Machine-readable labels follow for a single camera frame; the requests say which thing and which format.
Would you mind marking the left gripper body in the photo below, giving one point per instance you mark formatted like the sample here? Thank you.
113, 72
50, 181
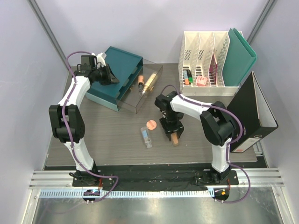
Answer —
103, 75

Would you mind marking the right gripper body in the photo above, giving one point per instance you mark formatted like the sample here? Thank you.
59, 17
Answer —
171, 122

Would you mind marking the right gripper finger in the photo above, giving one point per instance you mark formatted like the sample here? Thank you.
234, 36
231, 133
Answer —
179, 133
168, 135

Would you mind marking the peach foundation bottle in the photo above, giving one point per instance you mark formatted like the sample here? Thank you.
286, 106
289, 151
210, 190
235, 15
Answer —
174, 139

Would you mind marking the clear blue label bottle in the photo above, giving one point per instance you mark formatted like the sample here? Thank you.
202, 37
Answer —
146, 137

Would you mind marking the cream gold pump bottle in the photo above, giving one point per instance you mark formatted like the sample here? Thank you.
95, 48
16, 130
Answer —
148, 83

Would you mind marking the small beige concealer tube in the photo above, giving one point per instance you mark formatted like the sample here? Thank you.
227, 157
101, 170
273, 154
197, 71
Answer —
140, 83

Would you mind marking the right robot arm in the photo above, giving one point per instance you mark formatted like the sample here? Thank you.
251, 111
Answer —
218, 126

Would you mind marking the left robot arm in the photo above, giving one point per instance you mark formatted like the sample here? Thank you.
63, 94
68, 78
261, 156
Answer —
66, 120

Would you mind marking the round pink compact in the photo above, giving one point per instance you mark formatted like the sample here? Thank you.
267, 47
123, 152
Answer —
151, 125

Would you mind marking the teal drawer organizer box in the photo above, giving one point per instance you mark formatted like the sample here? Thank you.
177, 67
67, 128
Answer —
125, 66

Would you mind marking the clear smoky open drawer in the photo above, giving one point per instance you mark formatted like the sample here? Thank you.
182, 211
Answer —
132, 99

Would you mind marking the highlighter markers pack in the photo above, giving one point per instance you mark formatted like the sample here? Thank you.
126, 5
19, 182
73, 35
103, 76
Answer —
187, 75

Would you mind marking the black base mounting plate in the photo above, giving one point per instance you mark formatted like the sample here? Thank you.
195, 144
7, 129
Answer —
110, 179

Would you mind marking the magenta booklet in rack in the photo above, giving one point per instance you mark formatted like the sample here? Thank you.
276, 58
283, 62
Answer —
213, 70

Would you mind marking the white file organizer rack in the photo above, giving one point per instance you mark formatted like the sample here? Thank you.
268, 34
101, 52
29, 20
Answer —
195, 55

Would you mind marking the black lever arch binder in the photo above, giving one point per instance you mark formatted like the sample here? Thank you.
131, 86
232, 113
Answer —
249, 105

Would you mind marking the green plastic folder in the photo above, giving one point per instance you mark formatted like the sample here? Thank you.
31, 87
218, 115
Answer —
239, 60

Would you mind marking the aluminium rail frame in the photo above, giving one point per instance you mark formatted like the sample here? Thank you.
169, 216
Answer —
260, 177

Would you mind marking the white slotted cable duct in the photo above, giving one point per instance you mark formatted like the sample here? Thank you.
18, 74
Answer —
92, 193

